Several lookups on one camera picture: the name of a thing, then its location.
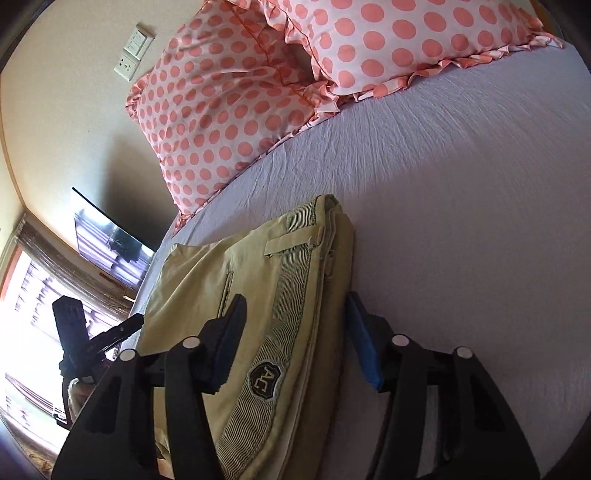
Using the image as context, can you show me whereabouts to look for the small pink polka-dot pillow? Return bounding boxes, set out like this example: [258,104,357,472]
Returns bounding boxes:
[235,0,562,99]

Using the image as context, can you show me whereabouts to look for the white wall switch plate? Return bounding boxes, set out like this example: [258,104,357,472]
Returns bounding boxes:
[123,24,154,61]

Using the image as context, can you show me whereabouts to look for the lavender bed sheet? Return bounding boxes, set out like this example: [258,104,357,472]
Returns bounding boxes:
[134,44,590,472]

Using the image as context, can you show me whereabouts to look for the brown window curtain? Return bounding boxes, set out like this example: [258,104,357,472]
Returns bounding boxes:
[15,216,131,320]

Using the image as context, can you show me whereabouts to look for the large pink polka-dot pillow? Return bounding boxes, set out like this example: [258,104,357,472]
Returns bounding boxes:
[125,1,339,230]

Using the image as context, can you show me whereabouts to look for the khaki tan pants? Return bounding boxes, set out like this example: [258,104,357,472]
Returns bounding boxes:
[136,195,353,479]

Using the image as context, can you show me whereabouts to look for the white wall socket plate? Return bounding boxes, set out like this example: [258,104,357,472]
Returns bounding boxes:
[113,50,139,82]

